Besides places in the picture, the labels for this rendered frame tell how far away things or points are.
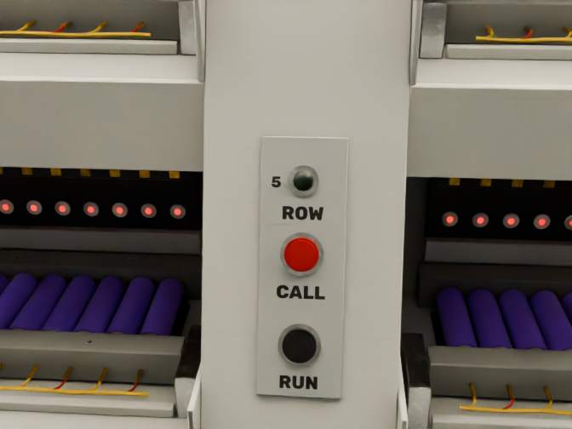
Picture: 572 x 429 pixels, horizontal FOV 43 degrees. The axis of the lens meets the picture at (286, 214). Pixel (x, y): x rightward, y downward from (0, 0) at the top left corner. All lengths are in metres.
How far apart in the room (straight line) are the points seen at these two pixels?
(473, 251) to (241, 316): 0.22
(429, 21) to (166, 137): 0.14
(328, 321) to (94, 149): 0.14
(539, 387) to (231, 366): 0.18
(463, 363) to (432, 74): 0.16
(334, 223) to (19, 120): 0.16
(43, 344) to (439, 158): 0.25
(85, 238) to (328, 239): 0.24
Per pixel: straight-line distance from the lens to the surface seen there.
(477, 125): 0.35
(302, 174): 0.33
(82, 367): 0.45
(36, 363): 0.45
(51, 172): 0.52
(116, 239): 0.53
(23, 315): 0.49
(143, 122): 0.36
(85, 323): 0.47
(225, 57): 0.34
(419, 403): 0.40
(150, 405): 0.42
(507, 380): 0.43
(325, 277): 0.34
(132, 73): 0.36
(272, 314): 0.34
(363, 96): 0.34
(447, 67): 0.37
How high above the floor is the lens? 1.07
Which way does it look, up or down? 5 degrees down
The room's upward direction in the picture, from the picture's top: 1 degrees clockwise
